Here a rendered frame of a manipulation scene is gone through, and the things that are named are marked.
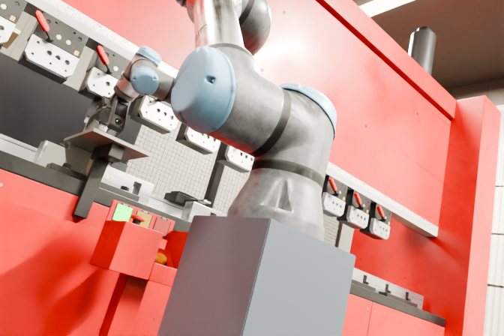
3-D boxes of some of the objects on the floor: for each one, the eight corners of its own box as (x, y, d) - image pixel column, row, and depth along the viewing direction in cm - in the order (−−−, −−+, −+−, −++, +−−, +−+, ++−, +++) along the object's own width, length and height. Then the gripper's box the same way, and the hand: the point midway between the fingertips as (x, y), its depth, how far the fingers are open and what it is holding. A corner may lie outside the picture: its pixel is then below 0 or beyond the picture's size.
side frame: (446, 511, 214) (485, 94, 288) (315, 439, 279) (374, 115, 354) (469, 508, 228) (502, 112, 302) (340, 440, 293) (392, 127, 368)
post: (141, 421, 222) (244, 77, 287) (136, 417, 226) (239, 79, 291) (149, 421, 225) (250, 81, 290) (145, 417, 229) (245, 82, 294)
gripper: (140, 94, 146) (106, 143, 151) (106, 75, 139) (72, 127, 144) (144, 105, 139) (109, 156, 144) (108, 86, 132) (72, 141, 137)
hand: (92, 143), depth 141 cm, fingers open, 5 cm apart
